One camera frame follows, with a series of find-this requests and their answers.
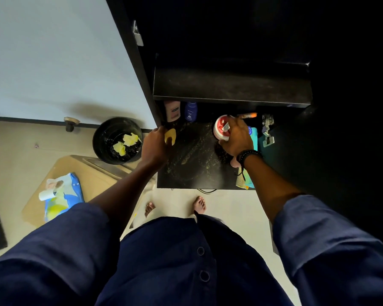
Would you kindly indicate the blue wipes packet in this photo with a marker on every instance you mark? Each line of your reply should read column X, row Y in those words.
column 67, row 200

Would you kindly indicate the beige plastic stool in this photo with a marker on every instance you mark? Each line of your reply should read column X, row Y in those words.
column 92, row 178

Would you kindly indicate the orange lip balm stick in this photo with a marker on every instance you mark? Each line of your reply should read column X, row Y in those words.
column 249, row 115

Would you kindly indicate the pink lotion bottle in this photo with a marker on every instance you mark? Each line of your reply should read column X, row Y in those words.
column 172, row 110

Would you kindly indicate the white cabinet door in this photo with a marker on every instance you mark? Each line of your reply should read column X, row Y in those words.
column 67, row 60

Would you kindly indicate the person's left hand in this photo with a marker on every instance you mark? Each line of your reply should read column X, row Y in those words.
column 154, row 146

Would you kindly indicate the black shelf board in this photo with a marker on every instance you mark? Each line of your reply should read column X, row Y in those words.
column 229, row 86

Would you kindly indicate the navy blue shirt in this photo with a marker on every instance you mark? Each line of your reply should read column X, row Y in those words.
column 178, row 267

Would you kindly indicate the person's left forearm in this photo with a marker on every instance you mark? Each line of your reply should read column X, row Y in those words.
column 121, row 191

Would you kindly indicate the red cream jar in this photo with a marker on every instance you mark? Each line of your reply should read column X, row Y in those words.
column 219, row 127

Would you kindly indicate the black waste bin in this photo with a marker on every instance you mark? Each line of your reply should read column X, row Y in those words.
column 108, row 146

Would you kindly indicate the person's left foot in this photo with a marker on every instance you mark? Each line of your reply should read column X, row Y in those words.
column 149, row 208

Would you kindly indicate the person's right hand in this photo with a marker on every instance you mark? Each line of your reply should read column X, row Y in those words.
column 239, row 137

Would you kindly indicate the silver cabinet hinge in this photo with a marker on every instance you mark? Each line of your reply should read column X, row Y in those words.
column 268, row 130

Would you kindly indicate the pink makeup sponge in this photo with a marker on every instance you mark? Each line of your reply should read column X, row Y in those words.
column 234, row 162

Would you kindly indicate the crumpled yellow wipe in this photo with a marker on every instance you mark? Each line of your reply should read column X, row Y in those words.
column 131, row 139
column 119, row 148

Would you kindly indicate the person's foot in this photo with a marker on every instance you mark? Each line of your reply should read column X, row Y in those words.
column 199, row 205
column 149, row 208

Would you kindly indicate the person's right foot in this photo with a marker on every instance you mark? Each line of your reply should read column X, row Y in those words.
column 199, row 205

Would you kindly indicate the person's right forearm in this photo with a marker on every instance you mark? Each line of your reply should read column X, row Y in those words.
column 268, row 188

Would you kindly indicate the teal comb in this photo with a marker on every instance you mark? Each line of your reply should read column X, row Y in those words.
column 254, row 140

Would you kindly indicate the silver door hinge bracket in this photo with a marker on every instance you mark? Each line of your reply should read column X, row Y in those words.
column 137, row 35

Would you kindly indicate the yellow makeup sponge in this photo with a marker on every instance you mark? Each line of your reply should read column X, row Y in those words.
column 170, row 135

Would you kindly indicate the black cabinet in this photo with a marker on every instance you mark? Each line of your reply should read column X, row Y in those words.
column 338, row 92

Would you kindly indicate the small white roll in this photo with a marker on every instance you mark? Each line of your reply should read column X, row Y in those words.
column 47, row 195

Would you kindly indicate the blue lotion bottle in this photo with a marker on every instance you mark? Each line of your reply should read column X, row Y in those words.
column 191, row 111

